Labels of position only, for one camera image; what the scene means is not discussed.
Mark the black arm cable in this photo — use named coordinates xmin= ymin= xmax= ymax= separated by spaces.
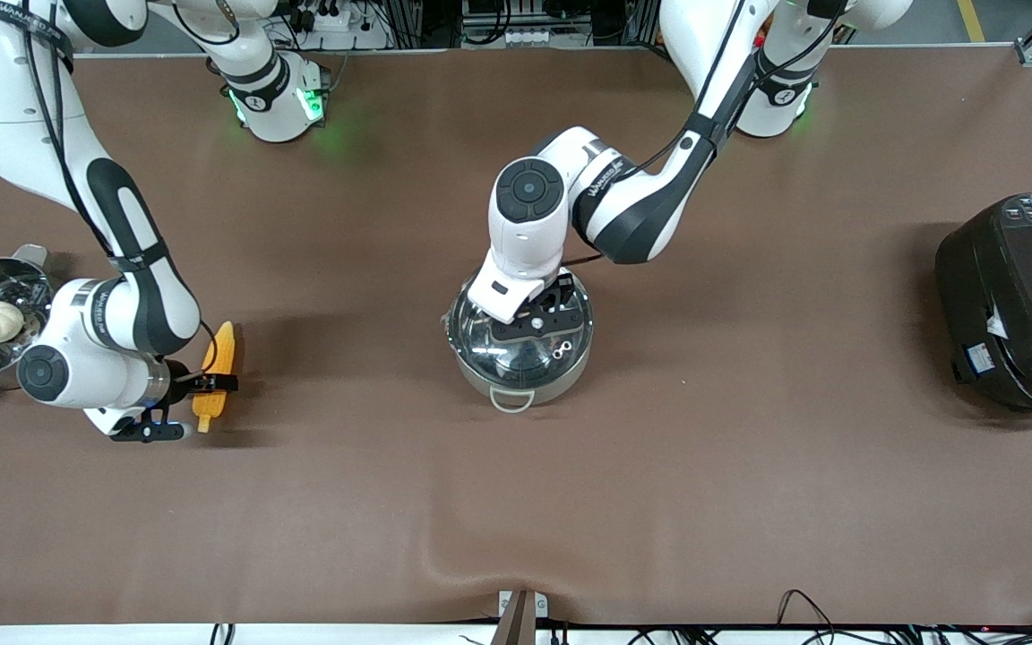
xmin=0 ymin=0 xmax=217 ymax=377
xmin=561 ymin=0 xmax=848 ymax=270

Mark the glass pot lid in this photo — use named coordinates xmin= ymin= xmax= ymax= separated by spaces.
xmin=447 ymin=269 xmax=595 ymax=381

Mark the stainless steel pot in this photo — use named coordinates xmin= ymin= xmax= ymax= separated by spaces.
xmin=441 ymin=269 xmax=596 ymax=415

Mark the brown table mat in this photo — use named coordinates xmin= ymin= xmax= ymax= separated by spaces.
xmin=0 ymin=45 xmax=1032 ymax=628

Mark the black looped floor cable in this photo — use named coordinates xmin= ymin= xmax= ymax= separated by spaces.
xmin=776 ymin=589 xmax=839 ymax=645

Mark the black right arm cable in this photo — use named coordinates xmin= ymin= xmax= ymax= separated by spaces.
xmin=0 ymin=0 xmax=217 ymax=377

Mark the metal table edge bracket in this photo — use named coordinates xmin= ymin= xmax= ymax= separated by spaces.
xmin=491 ymin=589 xmax=549 ymax=645

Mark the yellow corn cob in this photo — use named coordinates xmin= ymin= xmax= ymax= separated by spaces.
xmin=192 ymin=321 xmax=237 ymax=434

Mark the black rice cooker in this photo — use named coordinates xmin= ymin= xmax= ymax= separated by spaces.
xmin=934 ymin=191 xmax=1032 ymax=422

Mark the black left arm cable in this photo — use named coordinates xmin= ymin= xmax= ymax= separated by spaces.
xmin=561 ymin=0 xmax=848 ymax=270

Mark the black background equipment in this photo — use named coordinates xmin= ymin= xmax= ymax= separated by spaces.
xmin=460 ymin=0 xmax=651 ymax=28

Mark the white power strip with plugs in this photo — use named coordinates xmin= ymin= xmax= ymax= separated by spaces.
xmin=288 ymin=0 xmax=354 ymax=35

